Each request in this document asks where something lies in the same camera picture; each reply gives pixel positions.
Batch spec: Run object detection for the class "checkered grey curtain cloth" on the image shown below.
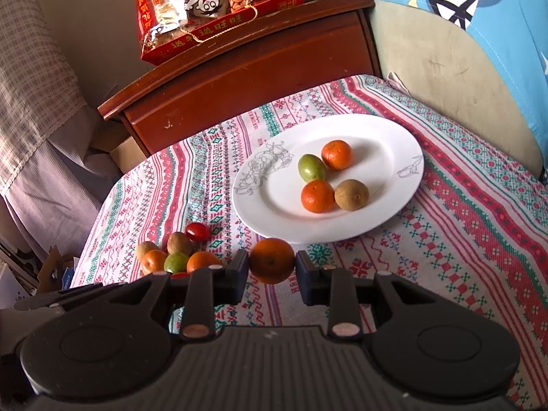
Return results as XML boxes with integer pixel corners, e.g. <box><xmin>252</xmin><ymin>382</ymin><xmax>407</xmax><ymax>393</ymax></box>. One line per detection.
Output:
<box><xmin>0</xmin><ymin>0</ymin><xmax>121</xmax><ymax>260</ymax></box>

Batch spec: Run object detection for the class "small yellow brown fruit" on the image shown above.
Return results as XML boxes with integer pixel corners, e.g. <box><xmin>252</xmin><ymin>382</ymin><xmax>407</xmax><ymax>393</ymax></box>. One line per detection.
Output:
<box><xmin>334</xmin><ymin>179</ymin><xmax>370</xmax><ymax>212</ymax></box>

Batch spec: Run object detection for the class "orange tangerine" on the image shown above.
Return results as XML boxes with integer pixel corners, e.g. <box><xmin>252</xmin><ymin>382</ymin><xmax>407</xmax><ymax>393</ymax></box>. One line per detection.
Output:
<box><xmin>140</xmin><ymin>250</ymin><xmax>168</xmax><ymax>276</ymax></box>
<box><xmin>186</xmin><ymin>250</ymin><xmax>223</xmax><ymax>274</ymax></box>
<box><xmin>301</xmin><ymin>180</ymin><xmax>335</xmax><ymax>213</ymax></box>

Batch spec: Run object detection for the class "white ceramic plate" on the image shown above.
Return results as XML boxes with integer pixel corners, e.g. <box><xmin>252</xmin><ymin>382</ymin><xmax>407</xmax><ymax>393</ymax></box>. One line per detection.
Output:
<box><xmin>231</xmin><ymin>113</ymin><xmax>424</xmax><ymax>244</ymax></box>

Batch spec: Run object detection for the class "blue white milk carton box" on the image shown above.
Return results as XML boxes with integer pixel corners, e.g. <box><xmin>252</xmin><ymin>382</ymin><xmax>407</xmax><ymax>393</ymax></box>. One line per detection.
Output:
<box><xmin>36</xmin><ymin>246</ymin><xmax>76</xmax><ymax>294</ymax></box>

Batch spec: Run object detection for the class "red snack gift box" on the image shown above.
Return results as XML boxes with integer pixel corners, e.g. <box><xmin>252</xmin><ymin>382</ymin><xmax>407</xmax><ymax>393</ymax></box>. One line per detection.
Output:
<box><xmin>137</xmin><ymin>0</ymin><xmax>305</xmax><ymax>65</ymax></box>

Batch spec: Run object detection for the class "beige sofa cushion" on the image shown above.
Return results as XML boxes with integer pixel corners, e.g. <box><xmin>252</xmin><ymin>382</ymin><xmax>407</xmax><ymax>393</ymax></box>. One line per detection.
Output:
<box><xmin>370</xmin><ymin>0</ymin><xmax>543</xmax><ymax>177</ymax></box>

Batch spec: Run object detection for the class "brown wooden nightstand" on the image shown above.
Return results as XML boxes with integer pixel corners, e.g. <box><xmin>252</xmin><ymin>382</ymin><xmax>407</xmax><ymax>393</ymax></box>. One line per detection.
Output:
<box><xmin>98</xmin><ymin>0</ymin><xmax>381</xmax><ymax>156</ymax></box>

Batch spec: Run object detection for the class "cherry tomato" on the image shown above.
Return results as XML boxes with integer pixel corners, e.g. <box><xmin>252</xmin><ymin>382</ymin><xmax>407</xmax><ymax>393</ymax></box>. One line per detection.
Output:
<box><xmin>171</xmin><ymin>272</ymin><xmax>190</xmax><ymax>279</ymax></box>
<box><xmin>184</xmin><ymin>222</ymin><xmax>212</xmax><ymax>243</ymax></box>

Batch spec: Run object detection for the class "kiwi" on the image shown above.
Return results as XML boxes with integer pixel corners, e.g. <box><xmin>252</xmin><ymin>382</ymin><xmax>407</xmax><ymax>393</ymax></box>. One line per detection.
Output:
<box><xmin>136</xmin><ymin>241</ymin><xmax>159</xmax><ymax>263</ymax></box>
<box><xmin>166</xmin><ymin>232</ymin><xmax>193</xmax><ymax>256</ymax></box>

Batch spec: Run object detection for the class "large front tangerine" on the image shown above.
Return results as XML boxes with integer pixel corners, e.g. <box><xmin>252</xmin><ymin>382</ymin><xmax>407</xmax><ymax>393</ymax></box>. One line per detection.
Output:
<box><xmin>249</xmin><ymin>238</ymin><xmax>295</xmax><ymax>285</ymax></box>

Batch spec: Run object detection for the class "green jujube fruit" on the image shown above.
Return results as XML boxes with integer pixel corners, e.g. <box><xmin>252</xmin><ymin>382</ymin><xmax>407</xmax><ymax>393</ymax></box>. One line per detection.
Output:
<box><xmin>163</xmin><ymin>252</ymin><xmax>189</xmax><ymax>274</ymax></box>

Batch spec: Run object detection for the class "small tangerine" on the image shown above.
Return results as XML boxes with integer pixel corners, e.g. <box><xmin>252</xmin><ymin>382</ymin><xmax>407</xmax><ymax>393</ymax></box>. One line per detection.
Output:
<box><xmin>321</xmin><ymin>140</ymin><xmax>353</xmax><ymax>171</ymax></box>

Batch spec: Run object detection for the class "blue cartoon pillow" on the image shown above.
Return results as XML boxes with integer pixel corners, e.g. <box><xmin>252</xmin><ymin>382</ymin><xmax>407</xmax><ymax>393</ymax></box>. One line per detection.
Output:
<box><xmin>383</xmin><ymin>0</ymin><xmax>547</xmax><ymax>152</ymax></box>

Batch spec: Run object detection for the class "brown cardboard box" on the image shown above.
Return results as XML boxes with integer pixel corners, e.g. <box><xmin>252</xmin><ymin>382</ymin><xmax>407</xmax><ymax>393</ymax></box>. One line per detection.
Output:
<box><xmin>90</xmin><ymin>121</ymin><xmax>147</xmax><ymax>174</ymax></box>

